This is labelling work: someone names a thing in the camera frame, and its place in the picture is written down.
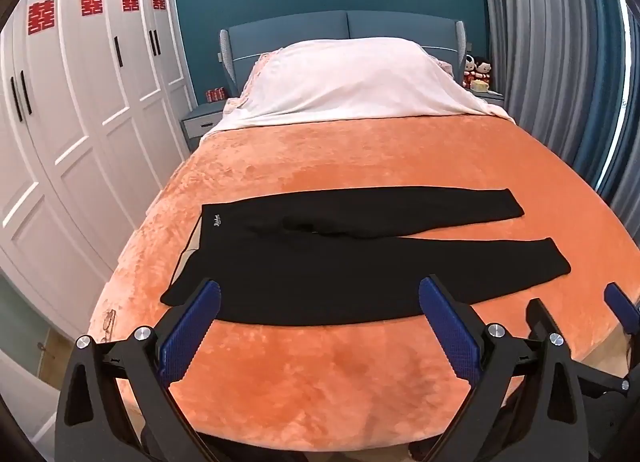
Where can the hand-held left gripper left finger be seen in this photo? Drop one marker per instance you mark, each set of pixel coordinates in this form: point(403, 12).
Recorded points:
point(192, 327)

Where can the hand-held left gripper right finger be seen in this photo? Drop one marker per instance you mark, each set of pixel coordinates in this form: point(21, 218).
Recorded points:
point(450, 327)

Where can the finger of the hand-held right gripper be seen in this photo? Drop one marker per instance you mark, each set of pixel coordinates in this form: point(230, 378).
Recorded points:
point(539, 316)
point(620, 304)

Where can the black pants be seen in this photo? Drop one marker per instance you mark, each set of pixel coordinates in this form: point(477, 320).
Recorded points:
point(350, 272)

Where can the eyeglasses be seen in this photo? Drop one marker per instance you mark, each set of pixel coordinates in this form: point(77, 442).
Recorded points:
point(108, 324)

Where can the wooden door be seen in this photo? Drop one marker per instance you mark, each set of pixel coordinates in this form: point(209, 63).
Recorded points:
point(52, 352)

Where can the orange plush blanket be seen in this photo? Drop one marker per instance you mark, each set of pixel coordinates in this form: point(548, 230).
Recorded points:
point(350, 157)

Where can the blue grey nightstand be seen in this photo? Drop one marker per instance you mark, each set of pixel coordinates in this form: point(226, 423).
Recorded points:
point(200, 124)
point(494, 94)

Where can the row of red cans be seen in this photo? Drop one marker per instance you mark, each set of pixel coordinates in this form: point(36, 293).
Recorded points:
point(216, 95)

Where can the white wardrobe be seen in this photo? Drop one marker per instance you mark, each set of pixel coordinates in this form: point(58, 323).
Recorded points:
point(90, 107)

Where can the pink lace bedding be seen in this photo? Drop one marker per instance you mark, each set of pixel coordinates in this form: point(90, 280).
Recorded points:
point(250, 87)

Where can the grey curtain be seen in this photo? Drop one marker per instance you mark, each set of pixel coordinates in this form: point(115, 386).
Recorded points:
point(550, 67)

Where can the plush doll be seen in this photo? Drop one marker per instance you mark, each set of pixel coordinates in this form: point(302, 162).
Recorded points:
point(470, 64)
point(483, 67)

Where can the white duvet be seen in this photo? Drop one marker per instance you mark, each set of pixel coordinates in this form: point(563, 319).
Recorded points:
point(360, 77)

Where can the blue upholstered headboard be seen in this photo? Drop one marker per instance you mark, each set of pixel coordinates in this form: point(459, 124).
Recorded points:
point(310, 24)

